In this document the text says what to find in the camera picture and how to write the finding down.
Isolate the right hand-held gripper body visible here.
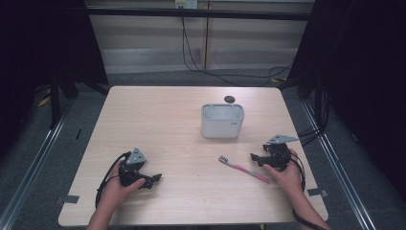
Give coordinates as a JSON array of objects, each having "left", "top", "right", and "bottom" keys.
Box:
[{"left": 262, "top": 134, "right": 300, "bottom": 173}]

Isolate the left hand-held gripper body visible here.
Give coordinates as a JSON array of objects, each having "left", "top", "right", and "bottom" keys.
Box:
[{"left": 119, "top": 147, "right": 148, "bottom": 189}]

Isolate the pink toothbrush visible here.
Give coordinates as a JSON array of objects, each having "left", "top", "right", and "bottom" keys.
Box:
[{"left": 218, "top": 155, "right": 271, "bottom": 185}]

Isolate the white plastic container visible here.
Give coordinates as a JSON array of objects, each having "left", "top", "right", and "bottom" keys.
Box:
[{"left": 200, "top": 103, "right": 246, "bottom": 140}]

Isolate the person's right hand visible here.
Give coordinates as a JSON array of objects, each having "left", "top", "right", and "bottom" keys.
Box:
[{"left": 262, "top": 149, "right": 305, "bottom": 197}]

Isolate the person's left hand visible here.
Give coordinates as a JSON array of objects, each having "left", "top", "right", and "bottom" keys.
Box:
[{"left": 101, "top": 158, "right": 147, "bottom": 211}]

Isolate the grey tape strip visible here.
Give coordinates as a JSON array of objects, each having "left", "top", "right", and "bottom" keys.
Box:
[
  {"left": 307, "top": 188, "right": 329, "bottom": 198},
  {"left": 55, "top": 194, "right": 80, "bottom": 206}
]

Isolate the black stand leg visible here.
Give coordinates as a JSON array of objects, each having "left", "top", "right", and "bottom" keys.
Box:
[{"left": 47, "top": 72, "right": 62, "bottom": 130}]

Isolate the black curtain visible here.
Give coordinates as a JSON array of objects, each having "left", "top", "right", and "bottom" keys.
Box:
[
  {"left": 0, "top": 0, "right": 109, "bottom": 161},
  {"left": 286, "top": 0, "right": 406, "bottom": 196}
]

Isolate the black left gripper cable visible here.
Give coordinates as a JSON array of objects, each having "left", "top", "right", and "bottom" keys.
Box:
[{"left": 95, "top": 151, "right": 132, "bottom": 209}]

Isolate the black cable bundle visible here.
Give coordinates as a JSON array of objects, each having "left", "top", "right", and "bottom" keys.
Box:
[{"left": 297, "top": 85, "right": 330, "bottom": 148}]

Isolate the metal floor rail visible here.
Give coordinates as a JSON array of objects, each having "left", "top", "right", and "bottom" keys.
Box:
[
  {"left": 301, "top": 99, "right": 381, "bottom": 230},
  {"left": 0, "top": 95, "right": 77, "bottom": 230}
]

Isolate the black hanging wall cable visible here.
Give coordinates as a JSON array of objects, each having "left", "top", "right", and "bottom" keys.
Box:
[{"left": 180, "top": 15, "right": 295, "bottom": 88}]

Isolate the black horizontal frame bar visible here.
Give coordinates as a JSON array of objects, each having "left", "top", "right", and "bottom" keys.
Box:
[{"left": 85, "top": 7, "right": 315, "bottom": 22}]

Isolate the white wall socket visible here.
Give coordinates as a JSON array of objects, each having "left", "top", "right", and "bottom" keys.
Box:
[{"left": 174, "top": 0, "right": 199, "bottom": 10}]

